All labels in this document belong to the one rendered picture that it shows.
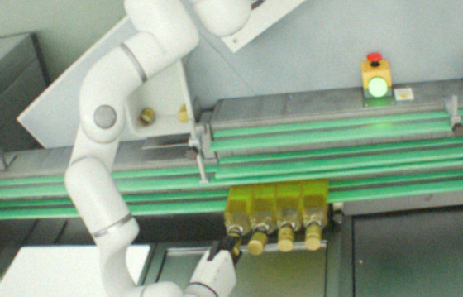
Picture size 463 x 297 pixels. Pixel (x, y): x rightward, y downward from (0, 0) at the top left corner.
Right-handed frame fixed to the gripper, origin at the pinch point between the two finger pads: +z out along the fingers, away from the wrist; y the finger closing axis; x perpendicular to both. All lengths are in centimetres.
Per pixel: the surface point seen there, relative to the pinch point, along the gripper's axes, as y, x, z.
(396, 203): -11.4, -29.3, 36.9
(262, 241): 1.9, -6.7, 1.9
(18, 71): 11, 113, 62
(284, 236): 2.1, -10.7, 4.1
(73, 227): -17, 61, 16
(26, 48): 16, 115, 72
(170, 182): 3.9, 22.2, 16.0
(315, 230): 2.0, -16.8, 7.2
